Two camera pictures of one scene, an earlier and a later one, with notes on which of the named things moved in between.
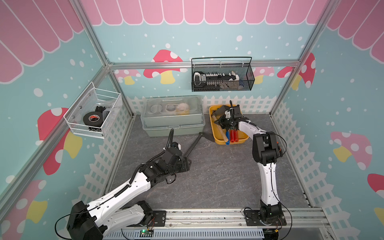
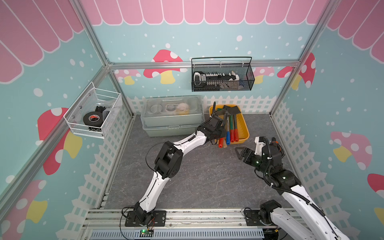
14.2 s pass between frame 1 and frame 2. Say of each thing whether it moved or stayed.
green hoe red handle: stayed
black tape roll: stayed
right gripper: moved
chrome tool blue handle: stayed
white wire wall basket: stayed
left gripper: moved
